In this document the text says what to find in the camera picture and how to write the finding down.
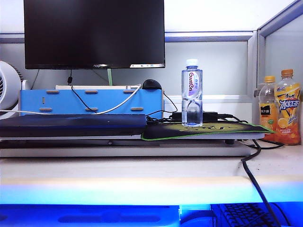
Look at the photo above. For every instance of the clear mineral water bottle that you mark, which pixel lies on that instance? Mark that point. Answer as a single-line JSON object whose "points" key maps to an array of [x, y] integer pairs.
{"points": [[191, 78]]}

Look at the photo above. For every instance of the dark blue closed laptop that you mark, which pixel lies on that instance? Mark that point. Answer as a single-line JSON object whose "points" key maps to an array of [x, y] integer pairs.
{"points": [[71, 125]]}

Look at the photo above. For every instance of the small orange juice bottle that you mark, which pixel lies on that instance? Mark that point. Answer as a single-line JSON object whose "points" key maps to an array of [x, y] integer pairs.
{"points": [[267, 113]]}

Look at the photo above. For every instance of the large iced tea bottle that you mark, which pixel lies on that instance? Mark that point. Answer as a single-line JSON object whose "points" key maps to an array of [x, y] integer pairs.
{"points": [[287, 106]]}

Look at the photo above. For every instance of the black green-edged mouse pad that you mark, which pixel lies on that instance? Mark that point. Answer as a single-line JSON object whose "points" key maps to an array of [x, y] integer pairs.
{"points": [[165, 131]]}

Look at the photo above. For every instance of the black computer mouse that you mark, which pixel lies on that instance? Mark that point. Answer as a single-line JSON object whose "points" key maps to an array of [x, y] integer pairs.
{"points": [[151, 84]]}

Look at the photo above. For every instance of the white desk riser platform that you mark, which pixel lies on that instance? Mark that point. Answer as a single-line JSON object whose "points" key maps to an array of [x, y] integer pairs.
{"points": [[118, 151]]}

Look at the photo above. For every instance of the green vertical strip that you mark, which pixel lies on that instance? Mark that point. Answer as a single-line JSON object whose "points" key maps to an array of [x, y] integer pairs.
{"points": [[109, 76]]}

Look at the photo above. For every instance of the black power adapter brick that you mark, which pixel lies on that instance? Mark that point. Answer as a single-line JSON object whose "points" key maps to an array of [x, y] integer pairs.
{"points": [[210, 115]]}

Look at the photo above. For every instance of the white flat box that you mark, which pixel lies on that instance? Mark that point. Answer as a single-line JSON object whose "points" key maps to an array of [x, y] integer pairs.
{"points": [[94, 87]]}

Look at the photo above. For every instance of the black computer monitor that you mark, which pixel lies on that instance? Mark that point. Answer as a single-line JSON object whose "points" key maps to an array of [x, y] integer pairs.
{"points": [[94, 33]]}

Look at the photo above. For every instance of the sliding keyboard tray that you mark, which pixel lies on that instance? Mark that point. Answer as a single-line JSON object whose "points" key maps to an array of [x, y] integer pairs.
{"points": [[94, 212]]}

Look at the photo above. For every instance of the blue wooden organizer box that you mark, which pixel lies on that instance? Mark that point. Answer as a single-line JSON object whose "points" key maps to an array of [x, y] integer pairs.
{"points": [[30, 101]]}

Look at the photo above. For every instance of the black keyboard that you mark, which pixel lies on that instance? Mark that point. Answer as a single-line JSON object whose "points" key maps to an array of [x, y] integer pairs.
{"points": [[239, 212]]}

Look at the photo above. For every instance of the white round desk fan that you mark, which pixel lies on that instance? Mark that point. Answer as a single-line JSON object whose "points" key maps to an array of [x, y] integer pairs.
{"points": [[9, 82]]}

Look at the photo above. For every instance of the grey cubicle partition frame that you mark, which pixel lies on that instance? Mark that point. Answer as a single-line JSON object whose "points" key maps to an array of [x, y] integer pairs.
{"points": [[208, 36]]}

